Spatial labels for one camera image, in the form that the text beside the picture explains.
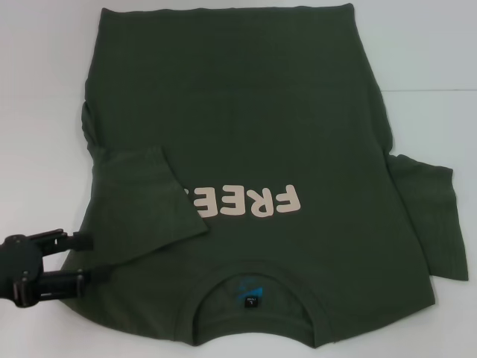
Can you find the dark green FREE t-shirt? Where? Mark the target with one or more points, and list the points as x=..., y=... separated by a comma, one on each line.
x=261, y=130

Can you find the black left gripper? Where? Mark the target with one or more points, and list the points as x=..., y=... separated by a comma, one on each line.
x=18, y=261

